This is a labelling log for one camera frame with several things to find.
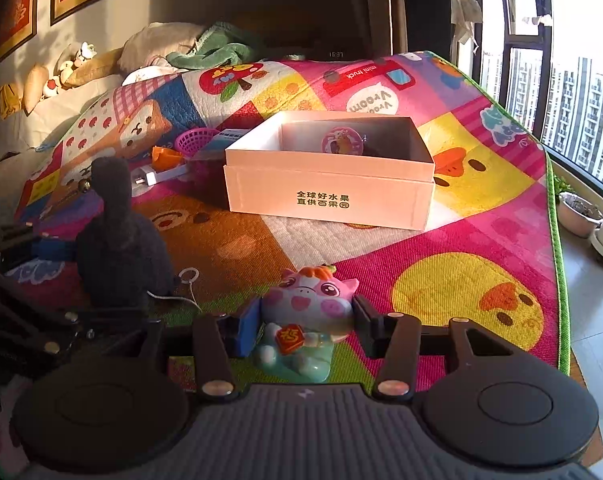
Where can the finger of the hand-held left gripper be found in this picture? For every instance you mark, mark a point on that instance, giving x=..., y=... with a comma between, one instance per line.
x=41, y=310
x=56, y=251

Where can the brown curtain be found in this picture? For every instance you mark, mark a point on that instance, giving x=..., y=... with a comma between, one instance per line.
x=421, y=5

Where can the yellow plush toy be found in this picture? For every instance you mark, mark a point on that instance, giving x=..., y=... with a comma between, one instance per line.
x=10, y=102

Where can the orange plastic toy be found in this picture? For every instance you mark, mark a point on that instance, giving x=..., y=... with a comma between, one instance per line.
x=164, y=157

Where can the white charger plug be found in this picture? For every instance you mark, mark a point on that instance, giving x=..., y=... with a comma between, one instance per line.
x=146, y=176

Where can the white pillow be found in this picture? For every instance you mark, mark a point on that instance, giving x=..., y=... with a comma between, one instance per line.
x=151, y=42

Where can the blue white carton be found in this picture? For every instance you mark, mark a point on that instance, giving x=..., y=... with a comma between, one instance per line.
x=226, y=136

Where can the pink plastic basket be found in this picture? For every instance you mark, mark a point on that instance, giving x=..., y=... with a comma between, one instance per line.
x=194, y=141

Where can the round pale plant pot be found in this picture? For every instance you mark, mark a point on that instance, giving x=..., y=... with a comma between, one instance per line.
x=579, y=217

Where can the tan oval cushion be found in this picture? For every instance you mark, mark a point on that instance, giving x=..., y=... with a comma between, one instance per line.
x=34, y=87

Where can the green towel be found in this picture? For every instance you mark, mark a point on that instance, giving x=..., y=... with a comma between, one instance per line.
x=206, y=55

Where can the pastel cartoon cow figurine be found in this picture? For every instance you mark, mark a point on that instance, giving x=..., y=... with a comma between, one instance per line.
x=306, y=300

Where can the hanging white cloth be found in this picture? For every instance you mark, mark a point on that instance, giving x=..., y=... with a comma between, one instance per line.
x=465, y=15

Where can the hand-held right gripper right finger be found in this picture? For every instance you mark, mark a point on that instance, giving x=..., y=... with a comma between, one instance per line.
x=366, y=327

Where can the pink cardboard box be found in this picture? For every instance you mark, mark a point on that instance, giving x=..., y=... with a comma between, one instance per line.
x=261, y=195

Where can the small white plush figure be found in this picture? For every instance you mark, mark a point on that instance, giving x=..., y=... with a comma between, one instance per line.
x=65, y=72
x=85, y=53
x=50, y=90

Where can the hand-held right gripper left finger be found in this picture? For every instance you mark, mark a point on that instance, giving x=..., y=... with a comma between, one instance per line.
x=245, y=330

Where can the apartment buildings outside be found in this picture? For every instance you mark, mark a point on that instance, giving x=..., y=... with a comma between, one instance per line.
x=581, y=105

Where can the white pink patterned cloth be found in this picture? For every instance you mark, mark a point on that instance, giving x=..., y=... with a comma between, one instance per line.
x=149, y=72

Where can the tan pillow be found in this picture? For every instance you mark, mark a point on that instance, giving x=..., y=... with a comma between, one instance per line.
x=96, y=67

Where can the black window frame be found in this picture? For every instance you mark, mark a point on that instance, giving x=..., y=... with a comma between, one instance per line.
x=504, y=20

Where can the grey plush animal toy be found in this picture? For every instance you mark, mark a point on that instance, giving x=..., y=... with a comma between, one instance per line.
x=121, y=250

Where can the pink round cartoon badge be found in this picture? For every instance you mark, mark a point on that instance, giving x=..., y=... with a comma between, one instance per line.
x=342, y=141

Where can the digital clock display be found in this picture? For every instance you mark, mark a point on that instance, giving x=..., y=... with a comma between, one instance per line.
x=335, y=53

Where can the colourful cartoon play mat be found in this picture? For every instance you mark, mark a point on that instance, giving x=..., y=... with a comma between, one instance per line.
x=481, y=240

